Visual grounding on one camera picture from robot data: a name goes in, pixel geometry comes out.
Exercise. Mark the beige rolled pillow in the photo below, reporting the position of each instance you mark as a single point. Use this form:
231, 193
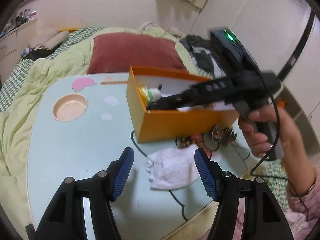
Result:
48, 39

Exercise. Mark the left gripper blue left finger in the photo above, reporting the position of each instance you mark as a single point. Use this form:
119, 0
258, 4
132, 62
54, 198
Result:
118, 173

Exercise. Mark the light green blanket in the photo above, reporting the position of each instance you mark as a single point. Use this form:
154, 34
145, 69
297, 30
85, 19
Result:
19, 108

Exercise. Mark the dark red pillow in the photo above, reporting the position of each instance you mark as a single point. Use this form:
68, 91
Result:
118, 52

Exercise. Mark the white louvered closet door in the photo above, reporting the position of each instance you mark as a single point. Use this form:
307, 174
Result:
269, 29

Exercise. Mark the person's right hand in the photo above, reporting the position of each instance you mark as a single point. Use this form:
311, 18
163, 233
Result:
265, 127

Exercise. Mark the light blue cartoon lap table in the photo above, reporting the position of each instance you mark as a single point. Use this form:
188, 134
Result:
83, 124

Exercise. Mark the green checkered bed sheet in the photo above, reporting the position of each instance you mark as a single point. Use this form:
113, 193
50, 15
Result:
17, 77

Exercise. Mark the white towel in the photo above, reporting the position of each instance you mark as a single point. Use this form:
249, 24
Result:
172, 168

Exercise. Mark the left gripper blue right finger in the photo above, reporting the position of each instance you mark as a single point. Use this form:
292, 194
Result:
210, 173

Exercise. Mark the yellow white dog figurine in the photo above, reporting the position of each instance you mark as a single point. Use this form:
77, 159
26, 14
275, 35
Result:
149, 95

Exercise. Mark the orange cardboard box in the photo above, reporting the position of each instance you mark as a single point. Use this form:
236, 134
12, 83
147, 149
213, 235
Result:
162, 125

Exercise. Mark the white side cabinet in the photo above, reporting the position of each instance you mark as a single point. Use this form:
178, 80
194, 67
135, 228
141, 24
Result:
12, 44

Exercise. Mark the person's right forearm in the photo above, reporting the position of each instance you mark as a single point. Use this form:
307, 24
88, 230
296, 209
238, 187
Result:
300, 172

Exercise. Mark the dark clothes pile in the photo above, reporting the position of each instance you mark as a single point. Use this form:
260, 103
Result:
199, 50

